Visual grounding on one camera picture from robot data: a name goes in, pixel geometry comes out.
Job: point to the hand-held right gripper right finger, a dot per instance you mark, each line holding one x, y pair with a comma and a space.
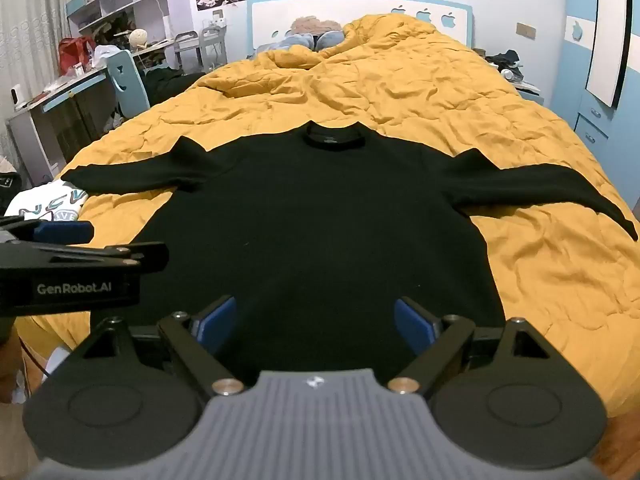
412, 324

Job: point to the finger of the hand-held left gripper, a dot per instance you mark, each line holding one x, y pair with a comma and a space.
125, 255
62, 231

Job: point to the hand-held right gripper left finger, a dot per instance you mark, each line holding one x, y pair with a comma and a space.
220, 322

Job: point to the black sweater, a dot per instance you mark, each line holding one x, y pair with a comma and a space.
310, 220

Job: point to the white printed cloth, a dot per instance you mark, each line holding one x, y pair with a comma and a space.
45, 202

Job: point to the white and blue desk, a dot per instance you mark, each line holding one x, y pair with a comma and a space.
65, 110

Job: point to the light blue chair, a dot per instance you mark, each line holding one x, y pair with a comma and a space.
125, 82

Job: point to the dark cloth pile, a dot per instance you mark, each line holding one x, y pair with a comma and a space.
167, 85

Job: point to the red bag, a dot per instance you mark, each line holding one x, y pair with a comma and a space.
72, 55

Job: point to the white bag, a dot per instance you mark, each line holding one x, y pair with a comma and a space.
106, 55

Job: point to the patterned curtain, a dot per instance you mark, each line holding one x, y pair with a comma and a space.
30, 30

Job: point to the beige skull model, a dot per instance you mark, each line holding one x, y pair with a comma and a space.
138, 38

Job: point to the grey metal rack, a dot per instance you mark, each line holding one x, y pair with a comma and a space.
200, 47

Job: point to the yellow blanket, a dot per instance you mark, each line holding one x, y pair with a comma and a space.
410, 90

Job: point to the blue wardrobe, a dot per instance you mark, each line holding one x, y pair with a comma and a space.
595, 125

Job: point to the cluttered nightstand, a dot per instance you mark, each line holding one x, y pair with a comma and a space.
515, 72

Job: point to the blue pillow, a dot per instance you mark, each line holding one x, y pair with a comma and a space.
295, 41

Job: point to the brown plush toy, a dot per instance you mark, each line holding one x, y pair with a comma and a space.
315, 25

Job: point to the white and blue headboard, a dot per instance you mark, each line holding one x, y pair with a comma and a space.
380, 12

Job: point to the white framed panel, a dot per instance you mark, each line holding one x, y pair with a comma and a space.
607, 35

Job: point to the small white camera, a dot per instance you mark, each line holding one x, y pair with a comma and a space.
18, 98

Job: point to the brown wall switch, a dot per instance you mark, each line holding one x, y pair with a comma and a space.
526, 31

